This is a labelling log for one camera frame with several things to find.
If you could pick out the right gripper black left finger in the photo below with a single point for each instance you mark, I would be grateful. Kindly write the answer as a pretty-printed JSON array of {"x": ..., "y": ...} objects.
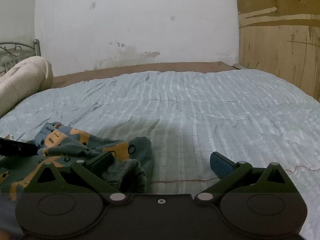
[{"x": 86, "y": 171}]

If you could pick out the metal ornate headboard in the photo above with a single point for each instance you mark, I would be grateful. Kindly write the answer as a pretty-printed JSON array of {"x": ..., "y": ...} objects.
[{"x": 14, "y": 52}]

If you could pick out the light blue quilted bedspread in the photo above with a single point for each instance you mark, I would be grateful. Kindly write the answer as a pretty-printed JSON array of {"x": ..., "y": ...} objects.
[{"x": 243, "y": 114}]

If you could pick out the cream rolled comforter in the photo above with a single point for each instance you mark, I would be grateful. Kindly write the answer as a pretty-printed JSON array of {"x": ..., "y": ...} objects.
[{"x": 26, "y": 78}]

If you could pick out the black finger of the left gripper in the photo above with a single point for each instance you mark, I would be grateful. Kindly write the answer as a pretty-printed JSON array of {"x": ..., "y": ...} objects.
[{"x": 16, "y": 149}]

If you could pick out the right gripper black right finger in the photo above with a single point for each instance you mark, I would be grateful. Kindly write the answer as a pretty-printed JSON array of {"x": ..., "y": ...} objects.
[{"x": 236, "y": 176}]

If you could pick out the plywood wardrobe panel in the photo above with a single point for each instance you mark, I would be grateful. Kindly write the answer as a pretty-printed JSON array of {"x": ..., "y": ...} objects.
[{"x": 281, "y": 37}]

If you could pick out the blue pants with orange print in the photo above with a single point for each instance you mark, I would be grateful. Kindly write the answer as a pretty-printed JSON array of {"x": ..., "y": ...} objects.
[{"x": 63, "y": 145}]

